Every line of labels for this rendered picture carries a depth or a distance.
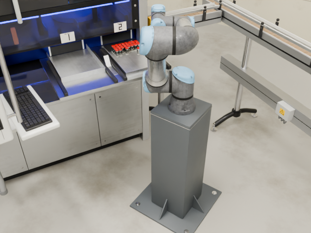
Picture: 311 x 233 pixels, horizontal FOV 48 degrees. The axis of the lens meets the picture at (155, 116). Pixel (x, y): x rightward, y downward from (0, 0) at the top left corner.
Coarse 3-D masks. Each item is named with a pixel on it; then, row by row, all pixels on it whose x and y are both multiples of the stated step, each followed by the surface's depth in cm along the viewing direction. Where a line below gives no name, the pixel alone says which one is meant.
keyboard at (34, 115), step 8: (16, 88) 202; (24, 88) 202; (8, 96) 196; (16, 96) 196; (24, 96) 197; (32, 96) 195; (24, 104) 189; (32, 104) 189; (40, 104) 191; (24, 112) 184; (32, 112) 184; (40, 112) 185; (24, 120) 178; (32, 120) 178; (40, 120) 178; (48, 120) 180; (24, 128) 176; (32, 128) 176
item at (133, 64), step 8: (112, 56) 221; (128, 56) 221; (136, 56) 221; (144, 56) 221; (120, 64) 213; (128, 64) 213; (136, 64) 213; (144, 64) 213; (128, 72) 199; (136, 72) 202
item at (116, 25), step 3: (114, 24) 221; (117, 24) 221; (123, 24) 223; (114, 27) 222; (117, 27) 223; (120, 27) 224; (123, 27) 225; (114, 30) 223; (117, 30) 224; (120, 30) 225; (123, 30) 226
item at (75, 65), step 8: (88, 48) 224; (48, 56) 215; (56, 56) 221; (64, 56) 221; (72, 56) 221; (80, 56) 221; (88, 56) 221; (96, 56) 214; (56, 64) 213; (64, 64) 213; (72, 64) 213; (80, 64) 213; (88, 64) 213; (96, 64) 213; (56, 72) 203; (64, 72) 206; (72, 72) 206; (80, 72) 206; (88, 72) 201; (96, 72) 203; (104, 72) 206; (64, 80) 197
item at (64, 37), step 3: (63, 33) 209; (66, 33) 209; (69, 33) 210; (72, 33) 211; (60, 36) 209; (63, 36) 209; (66, 36) 210; (69, 36) 211; (72, 36) 212; (63, 39) 211; (66, 39) 211; (72, 39) 213; (63, 42) 212; (66, 42) 212
